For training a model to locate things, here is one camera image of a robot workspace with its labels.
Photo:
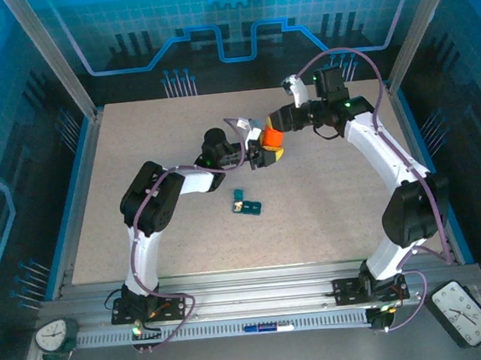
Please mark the green round alarm clock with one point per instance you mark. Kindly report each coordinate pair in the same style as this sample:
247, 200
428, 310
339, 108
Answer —
51, 333

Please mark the white pills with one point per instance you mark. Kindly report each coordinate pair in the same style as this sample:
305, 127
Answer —
238, 207

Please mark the aluminium table side rail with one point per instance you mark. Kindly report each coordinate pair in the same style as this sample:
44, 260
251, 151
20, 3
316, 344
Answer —
407, 131
83, 168

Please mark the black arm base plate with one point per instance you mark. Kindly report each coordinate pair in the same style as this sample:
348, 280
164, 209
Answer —
347, 293
171, 308

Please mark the black controller box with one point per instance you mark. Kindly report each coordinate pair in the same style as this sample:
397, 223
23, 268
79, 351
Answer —
146, 333
381, 319

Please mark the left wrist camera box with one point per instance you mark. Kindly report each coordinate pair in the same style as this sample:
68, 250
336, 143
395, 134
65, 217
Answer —
253, 130

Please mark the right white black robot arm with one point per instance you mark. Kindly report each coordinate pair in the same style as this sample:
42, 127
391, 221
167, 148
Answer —
386, 154

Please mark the orange pill bottle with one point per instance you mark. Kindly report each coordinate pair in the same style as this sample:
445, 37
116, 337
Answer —
272, 138

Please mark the aluminium frame post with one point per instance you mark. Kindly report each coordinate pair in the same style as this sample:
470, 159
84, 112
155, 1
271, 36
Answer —
50, 49
416, 25

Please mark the blue white marker pen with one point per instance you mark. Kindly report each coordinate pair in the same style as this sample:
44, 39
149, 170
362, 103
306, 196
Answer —
266, 327

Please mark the black alarm clock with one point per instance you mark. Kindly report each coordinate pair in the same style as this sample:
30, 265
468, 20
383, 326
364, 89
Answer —
458, 310

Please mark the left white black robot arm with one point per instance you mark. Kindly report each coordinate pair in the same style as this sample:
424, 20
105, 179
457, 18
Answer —
142, 264

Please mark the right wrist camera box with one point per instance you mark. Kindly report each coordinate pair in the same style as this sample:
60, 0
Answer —
298, 92

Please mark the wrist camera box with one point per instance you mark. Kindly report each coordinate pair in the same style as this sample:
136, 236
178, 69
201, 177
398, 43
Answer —
298, 92
253, 130

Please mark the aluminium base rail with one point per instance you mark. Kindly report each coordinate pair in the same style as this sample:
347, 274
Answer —
254, 292

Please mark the teal pill organizer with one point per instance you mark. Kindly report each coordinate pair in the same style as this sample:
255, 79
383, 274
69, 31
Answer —
253, 207

